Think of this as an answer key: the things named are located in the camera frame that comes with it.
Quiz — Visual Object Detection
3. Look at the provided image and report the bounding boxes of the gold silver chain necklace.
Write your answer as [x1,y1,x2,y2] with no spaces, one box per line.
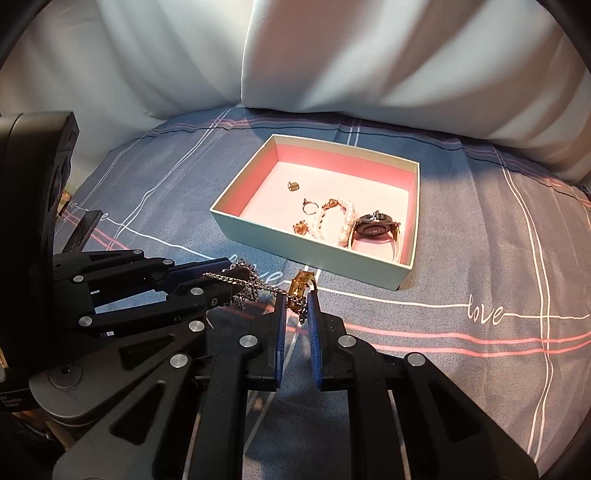
[201,257,321,325]

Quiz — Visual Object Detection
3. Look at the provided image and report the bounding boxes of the black rose-gold watch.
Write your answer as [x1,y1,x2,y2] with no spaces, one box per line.
[346,210,402,263]

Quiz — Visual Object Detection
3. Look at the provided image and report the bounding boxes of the white duvet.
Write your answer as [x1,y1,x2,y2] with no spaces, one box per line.
[1,1,252,188]

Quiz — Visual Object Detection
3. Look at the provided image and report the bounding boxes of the open pale green box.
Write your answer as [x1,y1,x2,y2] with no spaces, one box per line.
[211,134,420,290]

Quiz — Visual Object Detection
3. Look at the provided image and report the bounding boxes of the large white pillow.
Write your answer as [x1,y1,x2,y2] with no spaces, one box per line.
[242,1,590,183]

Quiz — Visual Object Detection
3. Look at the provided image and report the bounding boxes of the white pearl bracelet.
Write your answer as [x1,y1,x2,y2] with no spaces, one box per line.
[307,197,358,248]

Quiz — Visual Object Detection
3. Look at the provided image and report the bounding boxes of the black smartphone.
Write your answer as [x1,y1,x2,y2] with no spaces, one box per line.
[62,210,103,253]

